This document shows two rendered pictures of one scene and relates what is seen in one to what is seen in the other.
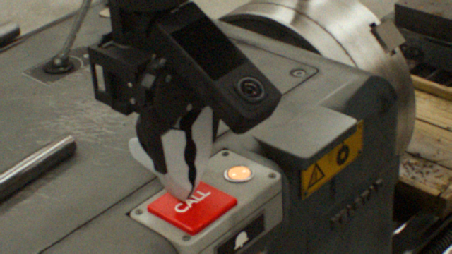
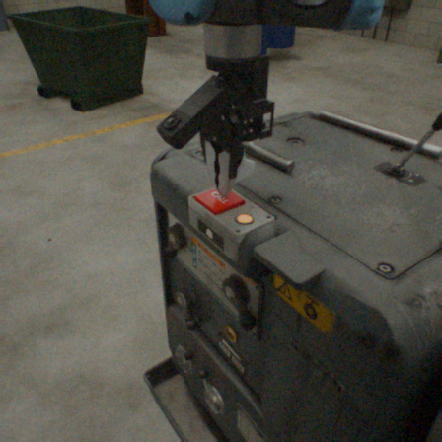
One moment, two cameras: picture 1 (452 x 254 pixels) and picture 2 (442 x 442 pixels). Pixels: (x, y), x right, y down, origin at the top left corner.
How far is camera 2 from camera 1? 0.94 m
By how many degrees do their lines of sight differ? 80
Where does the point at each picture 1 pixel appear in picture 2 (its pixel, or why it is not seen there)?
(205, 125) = (225, 162)
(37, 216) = not seen: hidden behind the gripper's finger
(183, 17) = (216, 82)
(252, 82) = (172, 119)
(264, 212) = (222, 238)
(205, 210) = (208, 200)
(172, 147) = (209, 153)
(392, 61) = not seen: outside the picture
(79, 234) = not seen: hidden behind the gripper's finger
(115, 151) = (285, 184)
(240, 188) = (229, 217)
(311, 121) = (303, 259)
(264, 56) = (415, 254)
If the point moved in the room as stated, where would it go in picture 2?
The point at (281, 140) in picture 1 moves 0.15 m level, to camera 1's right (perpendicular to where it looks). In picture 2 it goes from (280, 242) to (272, 323)
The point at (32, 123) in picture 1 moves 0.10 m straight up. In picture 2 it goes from (324, 162) to (331, 110)
